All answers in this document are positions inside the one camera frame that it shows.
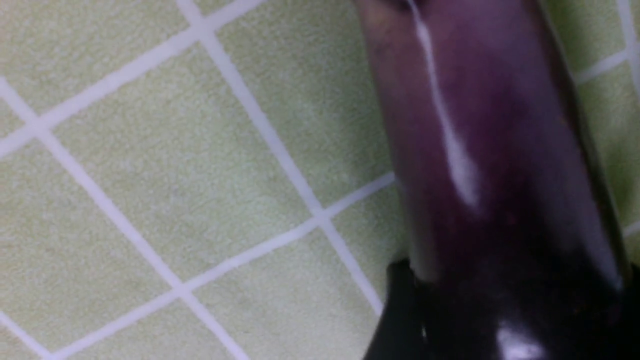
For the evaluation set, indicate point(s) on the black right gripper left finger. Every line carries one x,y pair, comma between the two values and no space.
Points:
399,332

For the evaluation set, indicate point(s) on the purple eggplant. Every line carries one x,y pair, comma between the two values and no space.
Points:
513,236

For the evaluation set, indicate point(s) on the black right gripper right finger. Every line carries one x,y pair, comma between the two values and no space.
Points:
630,319

